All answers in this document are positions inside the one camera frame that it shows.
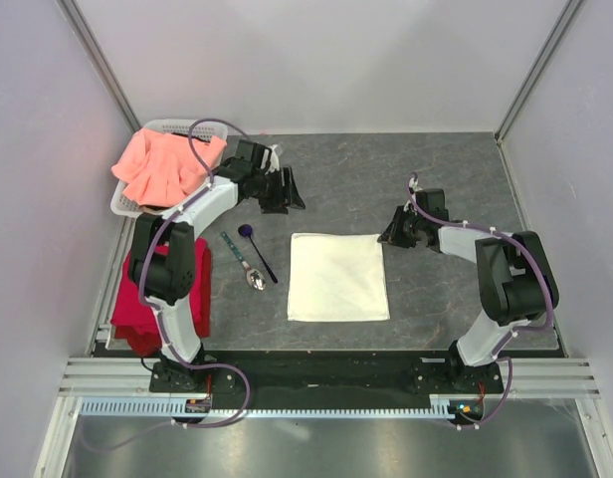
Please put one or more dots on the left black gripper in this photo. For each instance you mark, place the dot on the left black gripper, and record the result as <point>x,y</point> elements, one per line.
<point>285,197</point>

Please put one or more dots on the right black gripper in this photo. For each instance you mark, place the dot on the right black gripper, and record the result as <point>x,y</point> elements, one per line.
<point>390,235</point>

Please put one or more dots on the white cloth napkin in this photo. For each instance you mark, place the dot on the white cloth napkin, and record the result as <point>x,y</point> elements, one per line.
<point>337,279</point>

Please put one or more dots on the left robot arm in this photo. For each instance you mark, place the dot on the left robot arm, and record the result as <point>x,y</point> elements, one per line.
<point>162,261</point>

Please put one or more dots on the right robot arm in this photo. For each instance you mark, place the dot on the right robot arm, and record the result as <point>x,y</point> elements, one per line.
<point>516,286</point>

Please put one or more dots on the salmon pink cloth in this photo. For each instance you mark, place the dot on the salmon pink cloth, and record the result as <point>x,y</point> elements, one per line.
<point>162,169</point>

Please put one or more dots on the white plastic basket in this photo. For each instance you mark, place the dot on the white plastic basket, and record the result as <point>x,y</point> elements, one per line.
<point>122,206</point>

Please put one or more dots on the red folded cloth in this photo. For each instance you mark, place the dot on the red folded cloth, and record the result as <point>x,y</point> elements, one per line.
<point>136,324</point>

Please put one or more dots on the purple handled spoon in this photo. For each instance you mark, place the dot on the purple handled spoon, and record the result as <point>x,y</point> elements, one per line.
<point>247,231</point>

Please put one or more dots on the green handled metal spoon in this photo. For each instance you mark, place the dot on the green handled metal spoon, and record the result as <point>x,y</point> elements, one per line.
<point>254,277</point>

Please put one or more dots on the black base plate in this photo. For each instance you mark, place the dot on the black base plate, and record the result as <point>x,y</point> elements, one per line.
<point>407,371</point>

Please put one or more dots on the slotted cable duct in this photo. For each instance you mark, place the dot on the slotted cable duct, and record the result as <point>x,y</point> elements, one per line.
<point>179,407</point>

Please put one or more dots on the left aluminium frame post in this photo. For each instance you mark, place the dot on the left aluminium frame post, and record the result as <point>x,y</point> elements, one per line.
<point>89,42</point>

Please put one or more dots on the aluminium frame post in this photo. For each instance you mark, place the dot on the aluminium frame post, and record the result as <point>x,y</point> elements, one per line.
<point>538,67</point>
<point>89,42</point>

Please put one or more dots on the right aluminium frame post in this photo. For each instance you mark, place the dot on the right aluminium frame post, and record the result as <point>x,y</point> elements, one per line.
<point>538,67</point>

